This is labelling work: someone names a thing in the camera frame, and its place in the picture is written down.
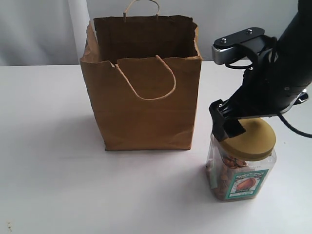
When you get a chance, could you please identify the clear jar with gold lid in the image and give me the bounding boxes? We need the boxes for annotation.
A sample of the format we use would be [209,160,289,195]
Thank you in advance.
[205,118,277,201]

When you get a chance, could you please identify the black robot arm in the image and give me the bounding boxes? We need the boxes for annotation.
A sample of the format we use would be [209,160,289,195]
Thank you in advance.
[209,0,312,141]

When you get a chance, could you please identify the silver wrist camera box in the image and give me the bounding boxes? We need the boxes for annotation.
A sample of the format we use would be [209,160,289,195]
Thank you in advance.
[212,27,265,65]

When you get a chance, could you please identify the brown paper bag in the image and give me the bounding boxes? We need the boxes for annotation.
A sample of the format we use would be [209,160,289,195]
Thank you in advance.
[80,12,202,151]

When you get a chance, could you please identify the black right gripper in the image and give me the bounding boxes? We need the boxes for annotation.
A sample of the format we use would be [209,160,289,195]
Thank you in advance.
[209,38,309,142]

